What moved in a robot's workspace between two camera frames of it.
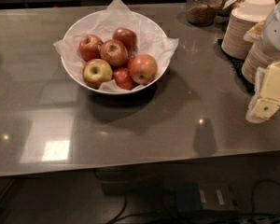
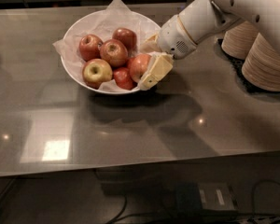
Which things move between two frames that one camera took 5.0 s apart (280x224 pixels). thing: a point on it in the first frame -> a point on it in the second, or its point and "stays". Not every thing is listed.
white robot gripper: (277, 35) -> (174, 38)
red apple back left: (90, 47) stays
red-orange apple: (143, 69) stays
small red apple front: (122, 77) stays
